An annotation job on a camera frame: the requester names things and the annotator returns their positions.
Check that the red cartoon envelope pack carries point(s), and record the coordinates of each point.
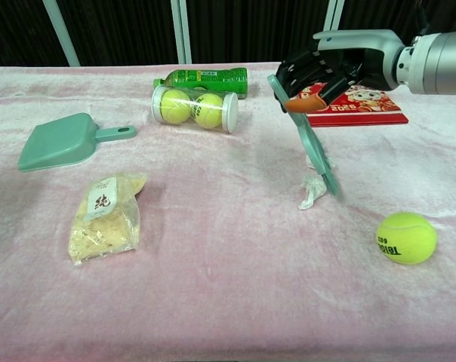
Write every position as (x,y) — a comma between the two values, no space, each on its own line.
(367,109)

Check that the white tissue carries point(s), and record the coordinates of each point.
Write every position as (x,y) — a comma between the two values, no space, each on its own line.
(313,190)
(312,161)

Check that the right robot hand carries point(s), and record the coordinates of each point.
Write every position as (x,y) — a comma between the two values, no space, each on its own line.
(364,60)

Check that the clear tennis ball tube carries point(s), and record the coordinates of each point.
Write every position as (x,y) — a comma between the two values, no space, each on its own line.
(230,111)

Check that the double white frame post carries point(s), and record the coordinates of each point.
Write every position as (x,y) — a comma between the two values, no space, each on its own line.
(335,15)
(182,32)

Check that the green drink bottle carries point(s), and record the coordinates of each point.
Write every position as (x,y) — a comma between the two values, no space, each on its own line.
(209,77)

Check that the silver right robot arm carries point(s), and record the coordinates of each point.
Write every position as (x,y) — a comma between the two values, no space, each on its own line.
(435,62)

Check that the slanted white frame post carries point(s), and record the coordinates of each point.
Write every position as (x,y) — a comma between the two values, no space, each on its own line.
(62,34)

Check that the teal plastic dustpan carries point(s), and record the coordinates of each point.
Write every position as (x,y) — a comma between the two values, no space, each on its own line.
(56,143)

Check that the pink plush table cloth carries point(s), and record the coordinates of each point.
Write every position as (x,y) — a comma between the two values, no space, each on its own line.
(228,245)

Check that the loose yellow tennis ball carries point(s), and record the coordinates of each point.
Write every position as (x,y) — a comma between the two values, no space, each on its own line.
(406,237)

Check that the yellow tennis ball in tube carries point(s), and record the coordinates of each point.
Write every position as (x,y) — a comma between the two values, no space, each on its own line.
(209,111)
(174,105)

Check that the clear bag of flakes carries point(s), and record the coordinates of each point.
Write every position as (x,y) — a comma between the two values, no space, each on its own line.
(105,222)

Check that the teal hand brush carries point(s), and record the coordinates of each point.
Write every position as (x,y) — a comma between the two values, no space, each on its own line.
(316,151)

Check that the black pleated curtain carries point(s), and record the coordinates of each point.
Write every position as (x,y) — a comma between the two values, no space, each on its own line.
(118,30)

